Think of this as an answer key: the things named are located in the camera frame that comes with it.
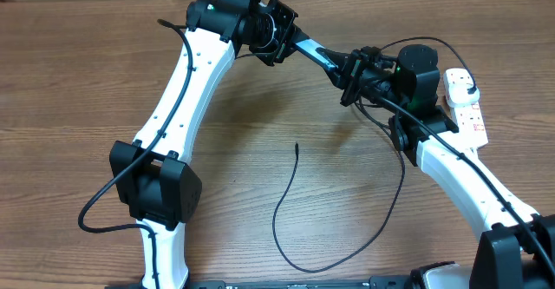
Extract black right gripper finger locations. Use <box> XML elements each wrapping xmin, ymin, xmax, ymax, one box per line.
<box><xmin>316</xmin><ymin>47</ymin><xmax>350</xmax><ymax>70</ymax></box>
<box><xmin>324</xmin><ymin>67</ymin><xmax>350</xmax><ymax>89</ymax></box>

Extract blue Galaxy smartphone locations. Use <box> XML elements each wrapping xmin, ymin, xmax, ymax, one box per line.
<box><xmin>294</xmin><ymin>36</ymin><xmax>338</xmax><ymax>72</ymax></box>

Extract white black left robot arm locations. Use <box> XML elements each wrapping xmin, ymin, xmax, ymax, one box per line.
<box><xmin>105</xmin><ymin>0</ymin><xmax>297</xmax><ymax>288</ymax></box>

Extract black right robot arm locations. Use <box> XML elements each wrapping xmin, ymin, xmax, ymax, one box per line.
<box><xmin>316</xmin><ymin>44</ymin><xmax>554</xmax><ymax>288</ymax></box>

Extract white charger adapter plug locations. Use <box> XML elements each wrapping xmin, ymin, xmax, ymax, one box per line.
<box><xmin>446</xmin><ymin>82</ymin><xmax>480</xmax><ymax>108</ymax></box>

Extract white power strip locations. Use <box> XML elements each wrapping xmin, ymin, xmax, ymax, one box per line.
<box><xmin>442</xmin><ymin>68</ymin><xmax>490</xmax><ymax>150</ymax></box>

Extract black charger cable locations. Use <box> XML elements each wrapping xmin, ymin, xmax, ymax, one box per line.
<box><xmin>271</xmin><ymin>36</ymin><xmax>478</xmax><ymax>274</ymax></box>

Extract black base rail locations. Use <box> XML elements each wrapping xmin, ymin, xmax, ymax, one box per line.
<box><xmin>105</xmin><ymin>275</ymin><xmax>434</xmax><ymax>289</ymax></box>

